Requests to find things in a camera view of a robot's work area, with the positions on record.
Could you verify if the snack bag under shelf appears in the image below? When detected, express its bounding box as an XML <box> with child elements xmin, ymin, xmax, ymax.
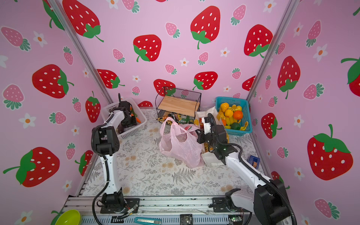
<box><xmin>156</xmin><ymin>112</ymin><xmax>195</xmax><ymax>124</ymax></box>

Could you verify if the blue box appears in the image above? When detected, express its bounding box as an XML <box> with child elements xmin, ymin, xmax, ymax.
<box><xmin>247</xmin><ymin>155</ymin><xmax>261</xmax><ymax>169</ymax></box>

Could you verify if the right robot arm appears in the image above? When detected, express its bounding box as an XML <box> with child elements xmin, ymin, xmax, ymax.
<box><xmin>197</xmin><ymin>113</ymin><xmax>297</xmax><ymax>225</ymax></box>

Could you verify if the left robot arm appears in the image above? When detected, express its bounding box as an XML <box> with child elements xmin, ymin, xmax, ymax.
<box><xmin>91</xmin><ymin>94</ymin><xmax>137</xmax><ymax>213</ymax></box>

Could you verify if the white plastic basket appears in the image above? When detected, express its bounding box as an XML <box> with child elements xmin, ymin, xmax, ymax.
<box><xmin>101</xmin><ymin>97</ymin><xmax>148</xmax><ymax>140</ymax></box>

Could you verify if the white canvas tote bag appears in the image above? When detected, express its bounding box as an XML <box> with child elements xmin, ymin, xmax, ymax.
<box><xmin>195</xmin><ymin>106</ymin><xmax>228</xmax><ymax>167</ymax></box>

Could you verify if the black wire wooden shelf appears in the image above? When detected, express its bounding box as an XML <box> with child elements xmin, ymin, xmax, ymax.
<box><xmin>155</xmin><ymin>86</ymin><xmax>202</xmax><ymax>124</ymax></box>

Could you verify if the toy avocado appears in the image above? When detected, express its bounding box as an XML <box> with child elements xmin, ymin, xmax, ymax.
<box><xmin>231</xmin><ymin>122</ymin><xmax>241</xmax><ymax>130</ymax></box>

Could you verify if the pink plastic grocery bag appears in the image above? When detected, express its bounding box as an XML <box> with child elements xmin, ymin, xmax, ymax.
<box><xmin>159</xmin><ymin>118</ymin><xmax>204</xmax><ymax>168</ymax></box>

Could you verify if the teal plastic basket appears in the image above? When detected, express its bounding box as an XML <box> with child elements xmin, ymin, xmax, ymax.
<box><xmin>216</xmin><ymin>97</ymin><xmax>253</xmax><ymax>136</ymax></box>

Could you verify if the toy yellow lemon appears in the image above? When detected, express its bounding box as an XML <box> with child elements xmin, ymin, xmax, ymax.
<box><xmin>224</xmin><ymin>109</ymin><xmax>233</xmax><ymax>118</ymax></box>

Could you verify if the toy orange fruit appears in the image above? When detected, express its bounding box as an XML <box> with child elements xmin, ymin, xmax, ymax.
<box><xmin>233</xmin><ymin>110</ymin><xmax>243</xmax><ymax>121</ymax></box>

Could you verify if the green plastic bowl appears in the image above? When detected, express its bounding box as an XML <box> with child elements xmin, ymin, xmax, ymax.
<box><xmin>55</xmin><ymin>210</ymin><xmax>81</xmax><ymax>225</ymax></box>

